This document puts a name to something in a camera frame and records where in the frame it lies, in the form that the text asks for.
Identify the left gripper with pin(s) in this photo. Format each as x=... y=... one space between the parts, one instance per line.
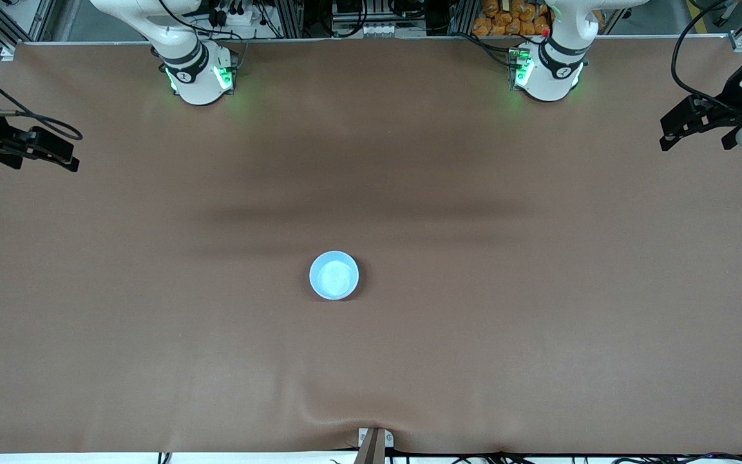
x=733 y=103

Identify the blue bowl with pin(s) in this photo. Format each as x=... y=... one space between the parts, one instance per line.
x=333 y=276

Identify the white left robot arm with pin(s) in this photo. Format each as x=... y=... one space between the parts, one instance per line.
x=548 y=71

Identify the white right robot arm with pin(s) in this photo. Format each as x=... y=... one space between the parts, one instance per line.
x=194 y=71

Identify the orange packaged snacks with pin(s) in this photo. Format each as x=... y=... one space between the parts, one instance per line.
x=506 y=19

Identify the white power strip with plugs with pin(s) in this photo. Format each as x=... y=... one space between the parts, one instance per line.
x=236 y=16

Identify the white socket strip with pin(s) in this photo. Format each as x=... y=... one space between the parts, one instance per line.
x=384 y=29

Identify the black electronics box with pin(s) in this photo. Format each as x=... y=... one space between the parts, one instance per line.
x=358 y=8

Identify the brown table mat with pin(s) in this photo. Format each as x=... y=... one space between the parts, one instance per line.
x=371 y=361

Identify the white corner bracket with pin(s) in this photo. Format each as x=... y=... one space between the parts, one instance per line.
x=8 y=53

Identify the aluminium frame post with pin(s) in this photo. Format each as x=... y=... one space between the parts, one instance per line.
x=461 y=16
x=288 y=19

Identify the grey metal table bracket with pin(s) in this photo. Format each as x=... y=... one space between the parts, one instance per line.
x=388 y=438

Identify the brown camera post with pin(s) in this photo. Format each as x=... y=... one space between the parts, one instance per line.
x=371 y=451

